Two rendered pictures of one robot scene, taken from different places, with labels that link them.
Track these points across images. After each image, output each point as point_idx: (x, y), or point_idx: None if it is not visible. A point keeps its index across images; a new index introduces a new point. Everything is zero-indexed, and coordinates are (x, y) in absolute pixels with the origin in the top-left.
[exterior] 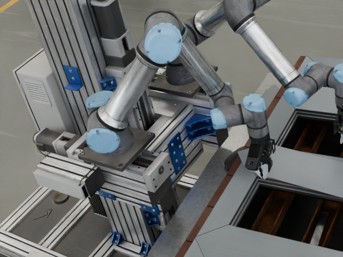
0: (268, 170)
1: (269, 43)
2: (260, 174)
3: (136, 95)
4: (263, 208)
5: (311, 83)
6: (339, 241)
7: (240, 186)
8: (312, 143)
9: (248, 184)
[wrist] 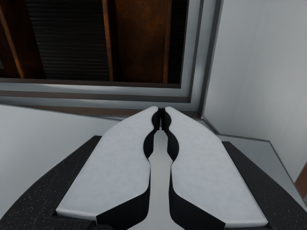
0: (87, 148)
1: None
2: (171, 122)
3: None
4: (165, 39)
5: None
6: (43, 56)
7: (296, 2)
8: None
9: (234, 39)
